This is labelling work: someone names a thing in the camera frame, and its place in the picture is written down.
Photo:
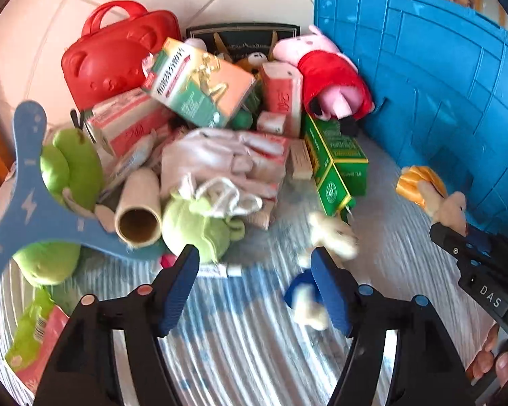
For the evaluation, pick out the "small pink toy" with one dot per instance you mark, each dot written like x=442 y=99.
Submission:
x=167 y=261

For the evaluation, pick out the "pink white tissue box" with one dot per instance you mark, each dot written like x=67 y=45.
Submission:
x=127 y=122

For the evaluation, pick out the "blue foam boomerang toy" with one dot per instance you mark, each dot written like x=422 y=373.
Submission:
x=25 y=203

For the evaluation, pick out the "white plush toy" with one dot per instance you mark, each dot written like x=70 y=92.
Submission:
x=256 y=57

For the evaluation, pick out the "green pink snack packet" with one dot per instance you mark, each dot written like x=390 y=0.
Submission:
x=34 y=330

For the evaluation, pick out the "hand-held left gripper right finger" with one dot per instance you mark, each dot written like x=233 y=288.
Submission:
x=332 y=292

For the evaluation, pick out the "small beige box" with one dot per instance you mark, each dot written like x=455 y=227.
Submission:
x=300 y=160

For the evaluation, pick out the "red bear handbag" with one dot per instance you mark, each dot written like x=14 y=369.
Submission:
x=106 y=63

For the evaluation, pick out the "white blue packet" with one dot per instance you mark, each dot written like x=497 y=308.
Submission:
x=131 y=156

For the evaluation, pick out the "pig plush red dress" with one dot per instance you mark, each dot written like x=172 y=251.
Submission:
x=330 y=72

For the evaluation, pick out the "cardboard paper roll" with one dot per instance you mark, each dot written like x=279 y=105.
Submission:
x=137 y=194

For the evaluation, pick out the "blue plastic crate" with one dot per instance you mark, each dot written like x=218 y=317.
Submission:
x=427 y=72

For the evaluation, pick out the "cream plush blue outfit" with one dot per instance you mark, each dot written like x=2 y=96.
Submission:
x=334 y=232

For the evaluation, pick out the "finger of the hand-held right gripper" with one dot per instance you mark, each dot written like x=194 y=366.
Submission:
x=453 y=241

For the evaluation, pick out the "person's right hand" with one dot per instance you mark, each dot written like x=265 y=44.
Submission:
x=503 y=366

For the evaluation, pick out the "green clover plush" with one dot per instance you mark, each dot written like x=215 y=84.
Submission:
x=76 y=169

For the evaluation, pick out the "striped desktop cloth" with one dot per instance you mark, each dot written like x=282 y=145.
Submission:
x=245 y=346

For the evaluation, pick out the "white tube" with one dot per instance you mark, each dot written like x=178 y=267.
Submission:
x=224 y=270

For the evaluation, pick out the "red white box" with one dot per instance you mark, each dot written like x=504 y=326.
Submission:
x=281 y=93

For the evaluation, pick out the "small pink white box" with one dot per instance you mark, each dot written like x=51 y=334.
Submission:
x=273 y=122

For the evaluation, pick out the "white cloth bundle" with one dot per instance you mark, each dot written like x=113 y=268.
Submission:
x=220 y=156

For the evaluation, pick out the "green frog plush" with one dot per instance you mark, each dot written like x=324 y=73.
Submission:
x=194 y=228

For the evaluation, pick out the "green white medicine box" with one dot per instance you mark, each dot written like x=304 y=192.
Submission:
x=194 y=89

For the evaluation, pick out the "green carton box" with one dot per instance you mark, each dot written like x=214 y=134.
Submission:
x=334 y=152

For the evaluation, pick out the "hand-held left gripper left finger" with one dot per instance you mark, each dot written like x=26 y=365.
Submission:
x=180 y=292

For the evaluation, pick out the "green round toy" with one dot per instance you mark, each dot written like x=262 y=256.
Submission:
x=241 y=120

